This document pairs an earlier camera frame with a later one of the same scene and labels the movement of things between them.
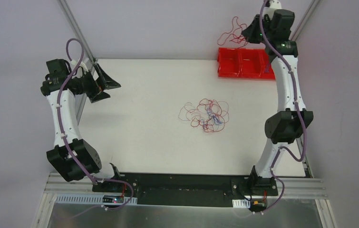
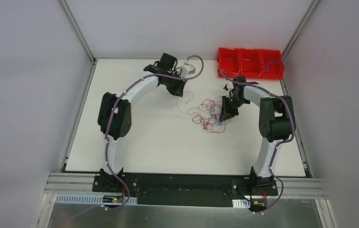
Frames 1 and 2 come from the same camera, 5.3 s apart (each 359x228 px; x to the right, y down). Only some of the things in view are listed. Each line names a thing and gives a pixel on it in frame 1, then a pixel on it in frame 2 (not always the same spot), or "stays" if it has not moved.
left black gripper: x=95 y=83 to x=175 y=87
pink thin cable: x=210 y=114 to x=189 y=100
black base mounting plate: x=187 y=189 stays
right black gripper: x=252 y=31 to x=229 y=104
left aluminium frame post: x=82 y=35 stays
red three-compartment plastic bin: x=244 y=63 stays
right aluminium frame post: x=311 y=9 stays
